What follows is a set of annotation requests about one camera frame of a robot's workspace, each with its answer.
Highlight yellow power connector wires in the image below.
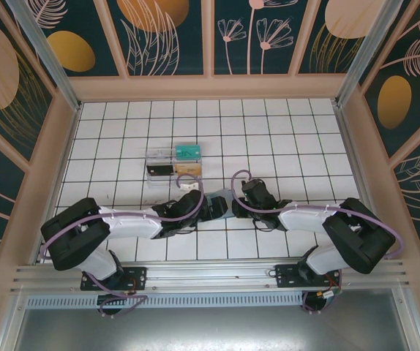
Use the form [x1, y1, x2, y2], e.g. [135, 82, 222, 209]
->
[120, 276, 138, 297]
[315, 272, 343, 300]

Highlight wall panel small yellow oval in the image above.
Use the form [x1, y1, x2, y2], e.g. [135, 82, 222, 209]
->
[34, 0, 120, 78]

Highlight teal credit card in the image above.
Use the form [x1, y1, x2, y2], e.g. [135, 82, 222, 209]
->
[175, 145, 202, 161]

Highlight wall panel pink flowers print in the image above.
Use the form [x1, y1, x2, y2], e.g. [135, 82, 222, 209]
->
[213, 0, 299, 77]

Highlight wall panel orange circle leaves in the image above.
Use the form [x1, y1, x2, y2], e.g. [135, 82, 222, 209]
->
[105, 0, 211, 78]

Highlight aluminium front mounting rail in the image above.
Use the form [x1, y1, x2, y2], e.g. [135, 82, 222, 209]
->
[10, 259, 408, 293]

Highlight aluminium table edge rail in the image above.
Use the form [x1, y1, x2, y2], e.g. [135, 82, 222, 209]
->
[332, 100, 392, 259]
[31, 102, 83, 266]

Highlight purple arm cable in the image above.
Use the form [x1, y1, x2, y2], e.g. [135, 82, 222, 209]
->
[38, 173, 206, 320]
[230, 169, 405, 314]

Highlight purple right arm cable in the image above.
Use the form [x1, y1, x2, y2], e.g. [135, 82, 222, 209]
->
[230, 169, 405, 314]

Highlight wall panel pink circle print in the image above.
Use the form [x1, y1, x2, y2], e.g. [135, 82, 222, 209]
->
[297, 0, 368, 76]

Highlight aluminium corner post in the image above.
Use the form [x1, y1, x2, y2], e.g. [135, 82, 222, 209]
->
[333, 0, 405, 107]
[7, 0, 83, 113]

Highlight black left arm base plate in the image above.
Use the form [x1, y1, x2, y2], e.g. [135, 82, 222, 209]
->
[80, 266, 148, 290]

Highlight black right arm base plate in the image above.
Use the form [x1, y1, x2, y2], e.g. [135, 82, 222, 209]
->
[274, 263, 342, 288]

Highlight slotted grey cable duct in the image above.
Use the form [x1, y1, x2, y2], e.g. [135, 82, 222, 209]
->
[25, 294, 304, 309]

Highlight wall panel oval and fern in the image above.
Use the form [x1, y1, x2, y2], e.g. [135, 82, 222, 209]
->
[361, 0, 420, 159]

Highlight grey metal sheet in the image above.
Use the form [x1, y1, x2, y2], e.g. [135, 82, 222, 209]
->
[0, 288, 420, 351]

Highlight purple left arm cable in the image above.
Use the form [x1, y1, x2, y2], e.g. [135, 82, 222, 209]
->
[38, 173, 206, 320]

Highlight black credit card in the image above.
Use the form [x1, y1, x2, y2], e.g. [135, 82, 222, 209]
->
[146, 164, 173, 176]

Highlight clear acrylic card organizer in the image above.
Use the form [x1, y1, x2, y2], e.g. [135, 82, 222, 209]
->
[144, 145, 204, 189]

